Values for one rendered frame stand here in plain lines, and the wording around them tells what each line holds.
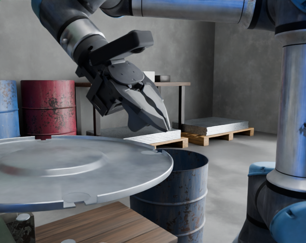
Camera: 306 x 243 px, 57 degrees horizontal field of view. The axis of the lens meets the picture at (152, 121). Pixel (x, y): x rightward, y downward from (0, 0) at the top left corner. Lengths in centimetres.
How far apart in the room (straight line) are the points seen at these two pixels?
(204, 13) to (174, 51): 433
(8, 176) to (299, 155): 46
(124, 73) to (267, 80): 467
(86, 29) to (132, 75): 12
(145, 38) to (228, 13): 27
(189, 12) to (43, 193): 52
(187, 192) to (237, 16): 87
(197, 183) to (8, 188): 114
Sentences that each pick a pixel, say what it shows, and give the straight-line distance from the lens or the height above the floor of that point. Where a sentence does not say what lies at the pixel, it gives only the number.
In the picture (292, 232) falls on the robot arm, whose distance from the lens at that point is 59.
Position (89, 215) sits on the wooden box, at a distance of 120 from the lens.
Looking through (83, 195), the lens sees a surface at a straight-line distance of 25.
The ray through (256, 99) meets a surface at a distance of 519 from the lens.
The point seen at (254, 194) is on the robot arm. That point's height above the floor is 62.
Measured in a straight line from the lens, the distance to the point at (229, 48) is 556.
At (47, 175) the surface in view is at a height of 79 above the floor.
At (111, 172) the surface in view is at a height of 78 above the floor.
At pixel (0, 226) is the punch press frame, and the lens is 55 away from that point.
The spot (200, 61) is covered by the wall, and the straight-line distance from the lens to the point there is 544.
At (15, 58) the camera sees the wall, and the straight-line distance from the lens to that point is 374.
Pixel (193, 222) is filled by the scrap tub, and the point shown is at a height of 21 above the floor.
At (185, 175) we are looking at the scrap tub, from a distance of 130.
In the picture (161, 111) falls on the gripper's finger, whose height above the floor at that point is 83.
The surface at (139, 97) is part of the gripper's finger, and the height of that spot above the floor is 85.
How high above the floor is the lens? 88
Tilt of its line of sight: 8 degrees down
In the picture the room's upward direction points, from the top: straight up
